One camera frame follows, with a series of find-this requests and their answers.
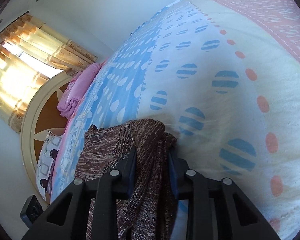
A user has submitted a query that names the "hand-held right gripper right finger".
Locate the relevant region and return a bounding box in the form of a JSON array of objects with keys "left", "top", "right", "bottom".
[{"left": 168, "top": 151, "right": 282, "bottom": 240}]

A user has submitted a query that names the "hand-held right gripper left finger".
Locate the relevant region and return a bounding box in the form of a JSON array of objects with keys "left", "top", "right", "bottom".
[{"left": 21, "top": 146, "right": 138, "bottom": 240}]

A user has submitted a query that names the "brown knit sweater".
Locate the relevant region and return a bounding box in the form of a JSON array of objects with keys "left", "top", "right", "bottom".
[{"left": 74, "top": 118, "right": 178, "bottom": 240}]

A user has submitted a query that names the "white circle-print pillow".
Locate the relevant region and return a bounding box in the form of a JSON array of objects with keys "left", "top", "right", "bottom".
[{"left": 36, "top": 130, "right": 63, "bottom": 202}]

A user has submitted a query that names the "cream and orange headboard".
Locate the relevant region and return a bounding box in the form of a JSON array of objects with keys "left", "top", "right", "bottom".
[{"left": 20, "top": 71, "right": 81, "bottom": 202}]

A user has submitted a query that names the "blue dotted bed blanket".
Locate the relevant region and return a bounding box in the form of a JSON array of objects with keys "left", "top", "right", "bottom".
[{"left": 50, "top": 0, "right": 300, "bottom": 240}]

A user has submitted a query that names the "folded pink quilt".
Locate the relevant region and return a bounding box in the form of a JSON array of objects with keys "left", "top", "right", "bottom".
[{"left": 56, "top": 62, "right": 102, "bottom": 118}]

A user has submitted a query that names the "yellow patterned curtain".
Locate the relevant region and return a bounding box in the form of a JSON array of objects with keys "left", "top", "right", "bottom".
[{"left": 0, "top": 14, "right": 98, "bottom": 135}]

